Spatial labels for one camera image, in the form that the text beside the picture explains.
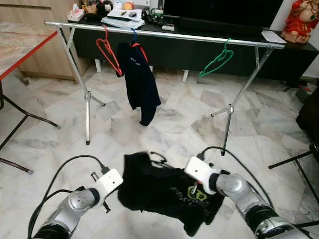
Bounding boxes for black shirt green logo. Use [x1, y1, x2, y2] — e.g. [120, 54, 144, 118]
[118, 152, 226, 237]

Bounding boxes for green plastic hanger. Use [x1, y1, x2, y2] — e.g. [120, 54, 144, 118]
[199, 38, 235, 78]

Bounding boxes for navy shirt with red collar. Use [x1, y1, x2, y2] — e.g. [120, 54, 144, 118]
[116, 42, 162, 126]

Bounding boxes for black TV cabinet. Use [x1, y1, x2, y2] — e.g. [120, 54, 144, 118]
[72, 17, 319, 83]

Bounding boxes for red edged folding table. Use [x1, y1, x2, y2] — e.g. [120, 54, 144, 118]
[0, 20, 61, 174]

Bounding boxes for silver metal clothes rack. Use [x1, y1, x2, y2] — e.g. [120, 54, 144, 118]
[44, 20, 287, 156]

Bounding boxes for stack of papers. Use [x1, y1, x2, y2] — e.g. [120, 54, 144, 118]
[101, 7, 145, 29]

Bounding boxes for tissue box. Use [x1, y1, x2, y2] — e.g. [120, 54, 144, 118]
[67, 2, 85, 21]

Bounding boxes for black and white plush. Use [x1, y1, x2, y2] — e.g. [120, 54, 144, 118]
[97, 0, 113, 16]

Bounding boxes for brown plush toy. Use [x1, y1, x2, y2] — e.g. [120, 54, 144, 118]
[81, 0, 98, 14]

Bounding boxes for red and gold statue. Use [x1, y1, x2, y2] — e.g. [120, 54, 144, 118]
[282, 0, 319, 44]

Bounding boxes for light wooden cabinet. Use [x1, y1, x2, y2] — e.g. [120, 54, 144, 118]
[0, 0, 95, 80]

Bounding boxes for white paper sheet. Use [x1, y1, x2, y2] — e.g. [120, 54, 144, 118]
[262, 30, 287, 44]

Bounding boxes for black soundbar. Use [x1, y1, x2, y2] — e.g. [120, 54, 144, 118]
[178, 17, 272, 34]

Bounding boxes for black flat television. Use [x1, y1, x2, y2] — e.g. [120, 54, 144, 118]
[163, 0, 285, 28]

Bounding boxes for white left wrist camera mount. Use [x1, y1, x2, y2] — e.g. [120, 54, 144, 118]
[91, 168, 124, 210]

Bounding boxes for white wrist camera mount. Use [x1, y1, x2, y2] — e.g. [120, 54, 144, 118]
[91, 168, 124, 210]
[184, 157, 220, 195]

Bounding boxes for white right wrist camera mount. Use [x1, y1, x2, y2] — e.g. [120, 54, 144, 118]
[184, 157, 220, 195]

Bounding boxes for red wire hanger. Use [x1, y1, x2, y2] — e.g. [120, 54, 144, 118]
[96, 25, 123, 76]

